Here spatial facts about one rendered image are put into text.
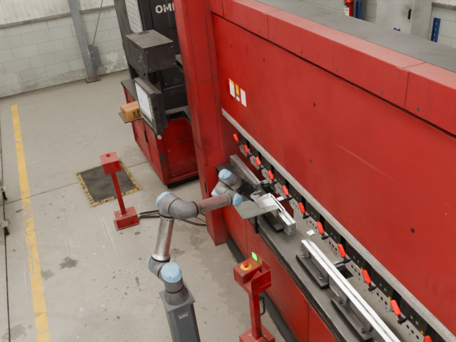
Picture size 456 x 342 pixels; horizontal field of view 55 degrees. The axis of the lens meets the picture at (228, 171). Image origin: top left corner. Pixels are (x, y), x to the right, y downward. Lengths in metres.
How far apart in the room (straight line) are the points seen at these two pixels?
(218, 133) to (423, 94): 2.38
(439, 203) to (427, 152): 0.18
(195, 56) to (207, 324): 2.07
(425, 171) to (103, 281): 3.21
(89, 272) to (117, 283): 0.33
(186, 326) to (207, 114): 1.64
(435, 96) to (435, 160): 0.22
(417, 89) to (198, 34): 2.11
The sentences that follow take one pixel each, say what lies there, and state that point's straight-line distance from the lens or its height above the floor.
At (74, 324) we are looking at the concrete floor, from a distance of 4.01.
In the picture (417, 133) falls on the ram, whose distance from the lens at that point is 1.64.
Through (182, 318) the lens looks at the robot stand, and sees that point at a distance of 2.88.
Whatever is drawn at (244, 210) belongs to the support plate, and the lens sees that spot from 3.05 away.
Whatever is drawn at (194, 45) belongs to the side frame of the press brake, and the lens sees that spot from 3.39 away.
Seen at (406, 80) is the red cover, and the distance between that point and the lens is 1.60.
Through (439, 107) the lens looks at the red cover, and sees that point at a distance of 1.52.
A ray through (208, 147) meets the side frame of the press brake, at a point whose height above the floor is 1.07.
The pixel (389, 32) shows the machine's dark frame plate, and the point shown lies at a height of 2.30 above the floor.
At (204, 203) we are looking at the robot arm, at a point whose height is 1.32.
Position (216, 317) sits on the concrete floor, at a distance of 3.72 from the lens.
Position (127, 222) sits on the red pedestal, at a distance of 4.75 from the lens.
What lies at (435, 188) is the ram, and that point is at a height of 1.93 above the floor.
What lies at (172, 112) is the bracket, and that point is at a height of 1.21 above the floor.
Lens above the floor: 2.83
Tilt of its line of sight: 32 degrees down
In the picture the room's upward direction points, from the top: 6 degrees counter-clockwise
